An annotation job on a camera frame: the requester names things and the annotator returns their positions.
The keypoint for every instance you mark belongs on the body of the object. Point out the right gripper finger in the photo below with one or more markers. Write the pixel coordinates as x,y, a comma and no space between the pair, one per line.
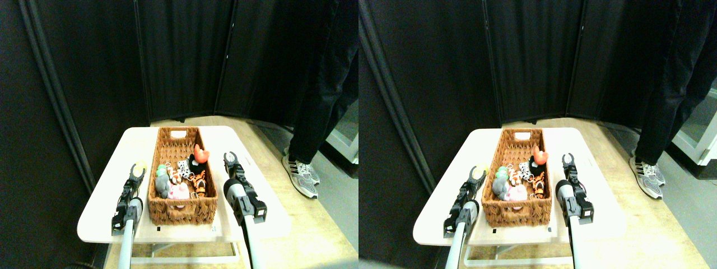
227,161
564,162
574,161
238,160

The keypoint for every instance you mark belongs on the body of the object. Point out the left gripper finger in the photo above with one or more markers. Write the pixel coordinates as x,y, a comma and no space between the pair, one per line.
470,175
133,172
142,176
481,179

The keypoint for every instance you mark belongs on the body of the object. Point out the yellow toy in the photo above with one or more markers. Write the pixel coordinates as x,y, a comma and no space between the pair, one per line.
479,170
139,166

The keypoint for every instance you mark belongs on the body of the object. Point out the green toy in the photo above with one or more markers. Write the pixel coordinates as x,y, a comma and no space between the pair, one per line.
162,170
501,172

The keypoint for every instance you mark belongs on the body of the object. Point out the grey toy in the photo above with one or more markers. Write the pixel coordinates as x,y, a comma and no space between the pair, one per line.
162,186
501,188

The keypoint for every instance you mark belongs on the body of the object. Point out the red toy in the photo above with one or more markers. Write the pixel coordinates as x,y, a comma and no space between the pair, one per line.
200,154
539,156

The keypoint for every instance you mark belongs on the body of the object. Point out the black white toy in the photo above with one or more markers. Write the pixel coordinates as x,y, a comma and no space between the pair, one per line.
534,167
194,166

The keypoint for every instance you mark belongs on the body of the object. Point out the orange white toy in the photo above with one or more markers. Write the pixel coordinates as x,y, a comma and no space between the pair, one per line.
514,177
175,176

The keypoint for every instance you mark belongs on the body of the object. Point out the orange tiger toy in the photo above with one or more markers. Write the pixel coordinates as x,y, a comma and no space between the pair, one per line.
200,184
539,186

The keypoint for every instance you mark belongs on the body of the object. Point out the white spotted toy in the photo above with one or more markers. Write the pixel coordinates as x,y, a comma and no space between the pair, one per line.
183,166
525,168

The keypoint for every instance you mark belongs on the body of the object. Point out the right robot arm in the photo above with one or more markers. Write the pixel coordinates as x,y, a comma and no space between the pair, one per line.
566,193
234,191

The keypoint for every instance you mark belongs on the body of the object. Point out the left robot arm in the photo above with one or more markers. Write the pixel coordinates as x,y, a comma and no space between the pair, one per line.
131,216
466,218

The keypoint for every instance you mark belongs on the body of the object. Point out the low white table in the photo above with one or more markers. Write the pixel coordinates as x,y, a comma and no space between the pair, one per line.
566,144
224,143

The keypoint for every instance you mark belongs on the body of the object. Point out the pink toy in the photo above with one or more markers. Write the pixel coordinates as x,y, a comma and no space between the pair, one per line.
180,193
518,194

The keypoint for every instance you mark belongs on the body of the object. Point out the brown wicker basket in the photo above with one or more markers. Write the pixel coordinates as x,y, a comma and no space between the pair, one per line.
518,147
176,144

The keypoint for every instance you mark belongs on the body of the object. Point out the person's legs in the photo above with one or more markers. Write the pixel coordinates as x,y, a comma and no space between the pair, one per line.
661,112
313,112

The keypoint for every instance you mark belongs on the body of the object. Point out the white shelf unit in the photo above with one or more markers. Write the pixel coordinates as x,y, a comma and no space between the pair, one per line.
346,137
697,137

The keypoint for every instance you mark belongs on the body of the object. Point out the grey curtain pole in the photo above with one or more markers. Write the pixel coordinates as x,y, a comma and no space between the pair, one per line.
395,84
57,84

